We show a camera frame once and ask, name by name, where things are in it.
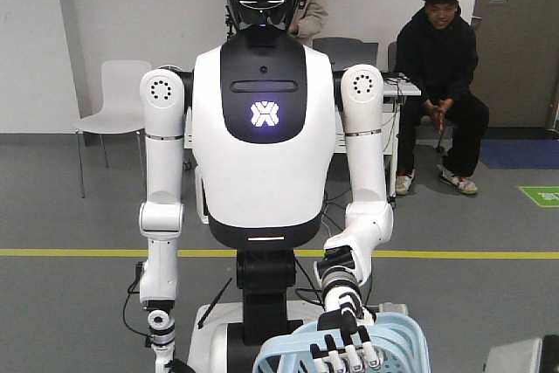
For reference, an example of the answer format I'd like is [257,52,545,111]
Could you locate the white humanoid robot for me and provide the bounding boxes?
[138,0,393,372]

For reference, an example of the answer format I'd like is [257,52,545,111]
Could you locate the standing person grey hoodie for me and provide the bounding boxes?
[288,0,328,48]

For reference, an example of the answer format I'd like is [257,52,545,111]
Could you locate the light blue plastic basket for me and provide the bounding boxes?
[252,312,431,372]

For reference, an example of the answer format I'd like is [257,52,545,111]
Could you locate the seated man in black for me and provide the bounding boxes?
[395,0,489,196]

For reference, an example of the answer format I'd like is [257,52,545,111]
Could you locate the white plastic chair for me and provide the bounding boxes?
[74,59,152,198]

